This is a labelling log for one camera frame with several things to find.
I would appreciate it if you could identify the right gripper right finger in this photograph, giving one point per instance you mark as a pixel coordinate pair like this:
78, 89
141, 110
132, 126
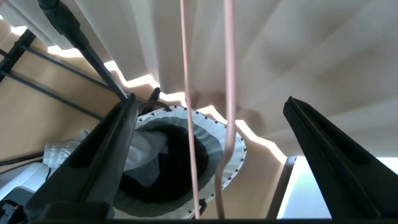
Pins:
357, 193

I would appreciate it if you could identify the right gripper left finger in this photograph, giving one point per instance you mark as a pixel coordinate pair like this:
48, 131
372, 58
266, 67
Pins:
56, 202

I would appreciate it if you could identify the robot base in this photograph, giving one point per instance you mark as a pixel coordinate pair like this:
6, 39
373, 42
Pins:
21, 180

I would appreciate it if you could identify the white laundry basket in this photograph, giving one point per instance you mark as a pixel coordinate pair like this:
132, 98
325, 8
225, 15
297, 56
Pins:
217, 137

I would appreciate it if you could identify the black clothes rack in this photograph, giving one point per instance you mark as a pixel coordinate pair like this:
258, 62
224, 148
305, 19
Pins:
66, 25

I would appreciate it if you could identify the pale grey garment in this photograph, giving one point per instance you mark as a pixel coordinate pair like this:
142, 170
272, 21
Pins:
143, 149

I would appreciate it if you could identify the beige curtain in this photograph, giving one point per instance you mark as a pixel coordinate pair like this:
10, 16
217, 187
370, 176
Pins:
295, 62

